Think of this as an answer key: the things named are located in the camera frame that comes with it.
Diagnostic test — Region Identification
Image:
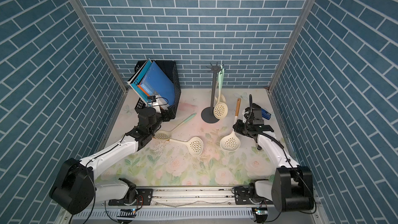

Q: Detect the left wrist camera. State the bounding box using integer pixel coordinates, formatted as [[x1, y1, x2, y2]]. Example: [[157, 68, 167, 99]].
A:
[[147, 95, 160, 107]]

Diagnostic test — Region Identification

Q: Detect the aluminium front rail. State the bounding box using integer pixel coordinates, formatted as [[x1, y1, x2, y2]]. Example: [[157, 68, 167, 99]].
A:
[[55, 186, 325, 224]]

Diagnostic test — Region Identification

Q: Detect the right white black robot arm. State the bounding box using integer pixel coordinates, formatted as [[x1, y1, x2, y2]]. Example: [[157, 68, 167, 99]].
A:
[[233, 107, 316, 214]]

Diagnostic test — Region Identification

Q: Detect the black perforated file basket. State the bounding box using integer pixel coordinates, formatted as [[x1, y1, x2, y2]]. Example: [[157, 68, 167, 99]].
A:
[[128, 60, 181, 122]]

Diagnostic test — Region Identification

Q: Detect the teal notebook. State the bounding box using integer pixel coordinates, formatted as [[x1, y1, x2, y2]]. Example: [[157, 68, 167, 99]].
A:
[[127, 60, 152, 105]]

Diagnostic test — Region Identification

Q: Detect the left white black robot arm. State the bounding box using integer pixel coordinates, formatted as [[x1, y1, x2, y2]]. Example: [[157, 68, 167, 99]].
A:
[[49, 107, 164, 215]]

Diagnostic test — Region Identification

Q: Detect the diagonal mint handled skimmer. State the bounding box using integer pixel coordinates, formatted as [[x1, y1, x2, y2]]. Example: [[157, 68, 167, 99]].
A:
[[154, 113, 197, 140]]

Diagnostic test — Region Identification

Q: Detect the blue book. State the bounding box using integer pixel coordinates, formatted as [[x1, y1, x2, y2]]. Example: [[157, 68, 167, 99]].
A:
[[141, 61, 175, 107]]

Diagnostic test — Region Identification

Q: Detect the blue black stapler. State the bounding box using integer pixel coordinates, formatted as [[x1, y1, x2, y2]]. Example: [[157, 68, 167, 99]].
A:
[[261, 108, 272, 120]]

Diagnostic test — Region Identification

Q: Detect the dark grey utensil rack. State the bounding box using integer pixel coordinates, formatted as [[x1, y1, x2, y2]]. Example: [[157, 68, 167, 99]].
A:
[[201, 62, 221, 124]]

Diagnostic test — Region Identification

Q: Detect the wooden handled white spoon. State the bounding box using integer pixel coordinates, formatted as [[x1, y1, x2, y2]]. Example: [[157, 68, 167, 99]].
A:
[[220, 98, 241, 151]]

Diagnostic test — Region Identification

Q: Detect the orange book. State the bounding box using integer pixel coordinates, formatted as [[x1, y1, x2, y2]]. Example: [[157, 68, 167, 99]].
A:
[[137, 84, 152, 103]]

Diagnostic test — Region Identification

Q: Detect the wooden handled cream skimmer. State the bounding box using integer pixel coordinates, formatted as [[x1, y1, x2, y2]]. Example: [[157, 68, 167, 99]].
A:
[[155, 136, 204, 156]]

